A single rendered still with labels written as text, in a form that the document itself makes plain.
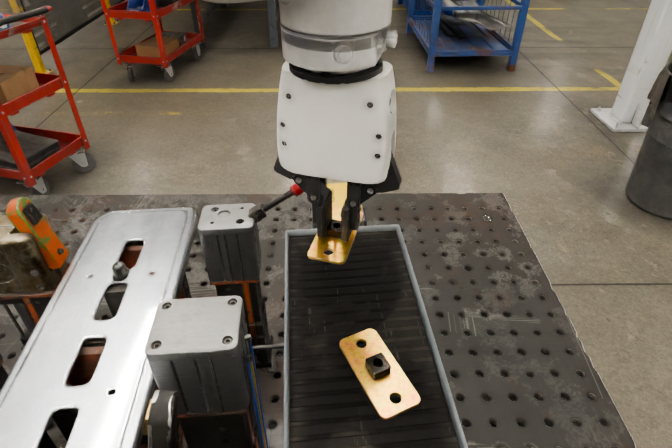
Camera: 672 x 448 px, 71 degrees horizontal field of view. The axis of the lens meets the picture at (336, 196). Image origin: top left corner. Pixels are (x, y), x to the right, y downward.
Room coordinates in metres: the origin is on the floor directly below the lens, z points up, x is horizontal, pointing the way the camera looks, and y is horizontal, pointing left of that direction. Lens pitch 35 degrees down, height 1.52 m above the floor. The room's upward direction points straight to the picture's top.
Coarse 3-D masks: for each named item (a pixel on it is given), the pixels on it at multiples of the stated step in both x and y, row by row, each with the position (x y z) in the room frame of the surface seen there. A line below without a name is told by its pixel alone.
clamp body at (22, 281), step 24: (0, 216) 0.60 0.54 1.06; (0, 240) 0.54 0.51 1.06; (24, 240) 0.54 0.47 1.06; (0, 264) 0.54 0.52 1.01; (24, 264) 0.54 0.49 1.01; (0, 288) 0.54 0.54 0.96; (24, 288) 0.54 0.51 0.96; (48, 288) 0.54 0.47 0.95; (24, 312) 0.55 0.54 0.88; (24, 336) 0.54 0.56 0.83
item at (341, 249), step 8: (336, 208) 0.41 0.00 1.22; (336, 216) 0.40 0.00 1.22; (360, 216) 0.40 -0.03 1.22; (336, 224) 0.37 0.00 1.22; (328, 232) 0.36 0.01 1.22; (336, 232) 0.36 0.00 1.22; (352, 232) 0.37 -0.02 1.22; (320, 240) 0.36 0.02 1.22; (328, 240) 0.36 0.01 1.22; (336, 240) 0.36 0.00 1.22; (352, 240) 0.36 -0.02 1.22; (312, 248) 0.34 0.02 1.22; (320, 248) 0.34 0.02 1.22; (328, 248) 0.34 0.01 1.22; (336, 248) 0.34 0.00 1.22; (344, 248) 0.34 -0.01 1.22; (312, 256) 0.33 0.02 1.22; (320, 256) 0.33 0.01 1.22; (328, 256) 0.33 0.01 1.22; (336, 256) 0.33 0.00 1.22; (344, 256) 0.33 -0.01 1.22
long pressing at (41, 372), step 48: (96, 240) 0.61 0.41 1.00; (144, 240) 0.61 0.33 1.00; (192, 240) 0.62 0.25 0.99; (96, 288) 0.50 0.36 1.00; (144, 288) 0.50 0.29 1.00; (48, 336) 0.41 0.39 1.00; (96, 336) 0.41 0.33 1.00; (144, 336) 0.41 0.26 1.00; (48, 384) 0.34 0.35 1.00; (96, 384) 0.34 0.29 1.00; (144, 384) 0.34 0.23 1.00; (0, 432) 0.28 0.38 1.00; (96, 432) 0.28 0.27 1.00
